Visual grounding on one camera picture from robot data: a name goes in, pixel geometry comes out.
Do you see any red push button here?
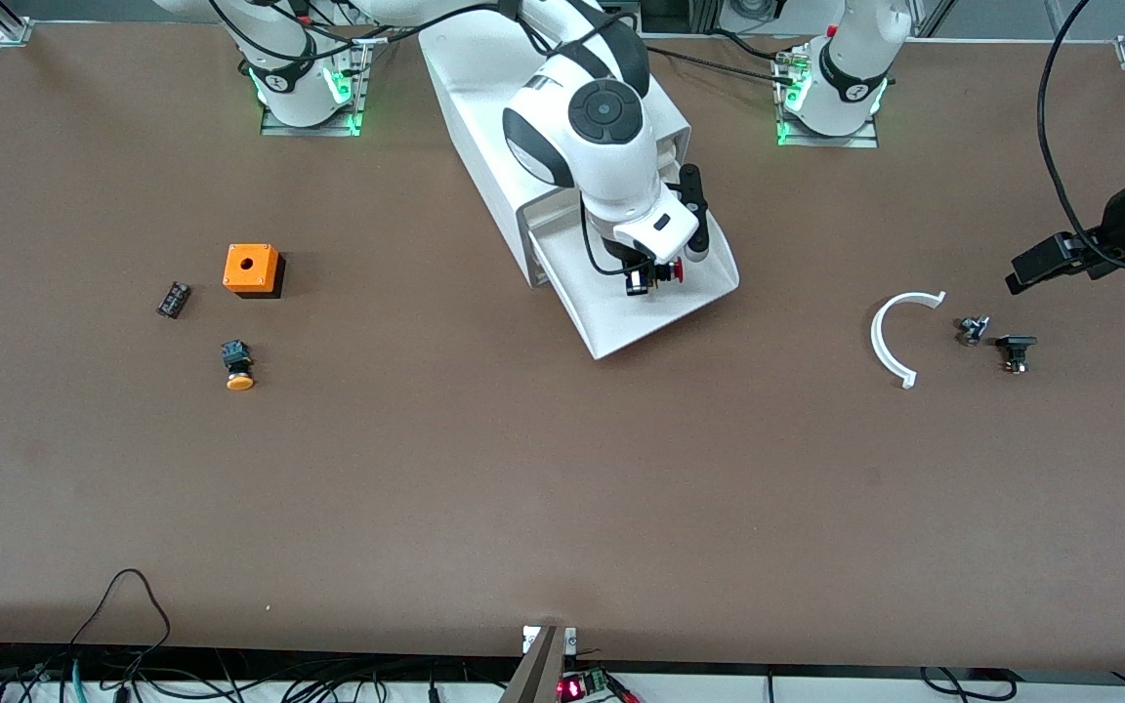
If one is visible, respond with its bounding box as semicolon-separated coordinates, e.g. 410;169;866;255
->
624;257;687;298

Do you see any orange push button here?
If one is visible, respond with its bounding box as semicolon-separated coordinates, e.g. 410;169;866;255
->
220;339;257;393

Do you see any white curved plastic arc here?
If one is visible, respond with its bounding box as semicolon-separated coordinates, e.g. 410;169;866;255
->
870;290;947;390

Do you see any orange box with hole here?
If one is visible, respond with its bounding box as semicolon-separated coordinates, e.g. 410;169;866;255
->
223;243;287;300

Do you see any circuit board with red light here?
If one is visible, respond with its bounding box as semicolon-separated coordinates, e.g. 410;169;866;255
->
558;669;642;703

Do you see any black switch part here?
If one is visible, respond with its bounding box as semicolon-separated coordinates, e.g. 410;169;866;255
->
996;335;1039;375

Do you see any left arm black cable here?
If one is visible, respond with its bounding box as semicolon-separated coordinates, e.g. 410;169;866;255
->
1037;0;1125;269

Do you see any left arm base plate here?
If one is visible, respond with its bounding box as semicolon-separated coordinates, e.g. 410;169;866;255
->
774;47;881;149

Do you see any thick black table cable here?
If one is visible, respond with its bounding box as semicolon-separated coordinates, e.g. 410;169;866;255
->
646;31;798;87

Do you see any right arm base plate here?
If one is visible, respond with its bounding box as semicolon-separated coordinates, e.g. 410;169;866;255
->
260;39;370;138

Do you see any white mounting bracket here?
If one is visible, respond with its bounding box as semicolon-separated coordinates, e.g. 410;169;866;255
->
521;625;578;655

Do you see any grey camera post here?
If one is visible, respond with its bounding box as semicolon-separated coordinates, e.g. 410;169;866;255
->
499;627;565;703

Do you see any black looped cable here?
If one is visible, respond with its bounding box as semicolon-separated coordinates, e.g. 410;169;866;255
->
69;569;173;650

